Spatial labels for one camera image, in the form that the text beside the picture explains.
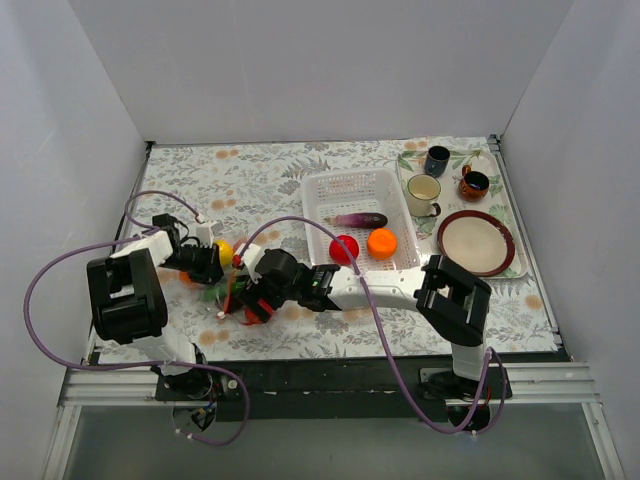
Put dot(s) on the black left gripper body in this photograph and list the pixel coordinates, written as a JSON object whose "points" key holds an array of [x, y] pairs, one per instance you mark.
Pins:
{"points": [[211, 263]]}

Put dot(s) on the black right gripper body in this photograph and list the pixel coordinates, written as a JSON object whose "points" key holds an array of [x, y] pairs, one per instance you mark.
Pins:
{"points": [[245, 298]]}

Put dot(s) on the yellow fake lemon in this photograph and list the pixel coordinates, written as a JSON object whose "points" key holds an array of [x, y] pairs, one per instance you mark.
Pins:
{"points": [[225, 251]]}

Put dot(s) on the clear zip bag orange seal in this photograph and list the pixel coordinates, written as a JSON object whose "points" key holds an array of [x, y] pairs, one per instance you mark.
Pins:
{"points": [[233, 307]]}

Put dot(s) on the purple fake eggplant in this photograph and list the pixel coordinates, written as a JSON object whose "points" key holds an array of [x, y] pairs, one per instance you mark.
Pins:
{"points": [[361, 220]]}

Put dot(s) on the fake orange mandarin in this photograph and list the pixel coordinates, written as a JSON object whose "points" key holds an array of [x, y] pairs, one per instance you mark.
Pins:
{"points": [[382, 244]]}

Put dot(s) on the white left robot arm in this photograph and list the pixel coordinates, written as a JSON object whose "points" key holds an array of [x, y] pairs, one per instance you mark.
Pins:
{"points": [[128, 305]]}

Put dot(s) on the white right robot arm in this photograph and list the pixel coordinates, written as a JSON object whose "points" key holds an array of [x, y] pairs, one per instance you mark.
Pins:
{"points": [[451, 299]]}

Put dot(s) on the floral tablecloth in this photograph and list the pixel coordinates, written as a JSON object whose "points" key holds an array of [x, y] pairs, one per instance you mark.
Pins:
{"points": [[255, 189]]}

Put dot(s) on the white plastic mesh basket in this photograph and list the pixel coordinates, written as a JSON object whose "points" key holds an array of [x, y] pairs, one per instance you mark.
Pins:
{"points": [[355, 202]]}

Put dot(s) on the cream enamel mug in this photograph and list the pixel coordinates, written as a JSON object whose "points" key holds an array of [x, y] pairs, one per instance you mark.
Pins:
{"points": [[421, 195]]}

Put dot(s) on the dark blue mug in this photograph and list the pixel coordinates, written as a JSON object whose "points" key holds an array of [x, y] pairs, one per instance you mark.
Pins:
{"points": [[436, 161]]}

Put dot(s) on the floral serving tray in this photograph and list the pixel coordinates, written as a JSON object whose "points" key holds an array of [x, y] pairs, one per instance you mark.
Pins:
{"points": [[496, 204]]}

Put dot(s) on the cream plate red rim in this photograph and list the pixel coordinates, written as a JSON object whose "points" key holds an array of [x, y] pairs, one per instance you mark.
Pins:
{"points": [[477, 242]]}

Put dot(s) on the orange brown mug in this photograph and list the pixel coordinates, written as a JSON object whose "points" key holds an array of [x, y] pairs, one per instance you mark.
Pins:
{"points": [[473, 185]]}

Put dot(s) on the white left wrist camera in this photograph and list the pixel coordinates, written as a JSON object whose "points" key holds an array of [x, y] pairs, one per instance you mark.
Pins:
{"points": [[207, 232]]}

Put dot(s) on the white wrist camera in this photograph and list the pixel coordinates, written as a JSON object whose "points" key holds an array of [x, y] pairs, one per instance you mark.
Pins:
{"points": [[247, 256], [207, 232]]}

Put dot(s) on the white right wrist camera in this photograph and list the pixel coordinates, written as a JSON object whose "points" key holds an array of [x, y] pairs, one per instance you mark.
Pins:
{"points": [[247, 256]]}

